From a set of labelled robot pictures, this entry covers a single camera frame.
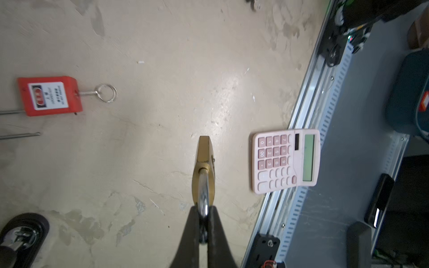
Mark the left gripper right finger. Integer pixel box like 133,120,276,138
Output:
207,206,238,268

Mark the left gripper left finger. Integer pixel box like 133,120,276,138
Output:
170,206,200,268

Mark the brass padlock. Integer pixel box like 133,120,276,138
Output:
192,136,216,219

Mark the red safety padlock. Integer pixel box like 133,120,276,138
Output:
0,76,118,141

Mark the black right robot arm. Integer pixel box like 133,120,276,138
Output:
334,0,428,29

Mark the pink calculator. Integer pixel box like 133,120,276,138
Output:
251,129,321,194

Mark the black smartphone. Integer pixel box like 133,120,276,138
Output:
364,173,395,229

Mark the black stapler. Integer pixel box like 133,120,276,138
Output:
1,213,50,268

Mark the dark teal case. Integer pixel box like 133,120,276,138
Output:
385,49,429,141

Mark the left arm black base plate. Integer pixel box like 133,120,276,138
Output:
243,234,285,268

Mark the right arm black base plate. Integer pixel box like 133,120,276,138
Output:
318,18,373,67

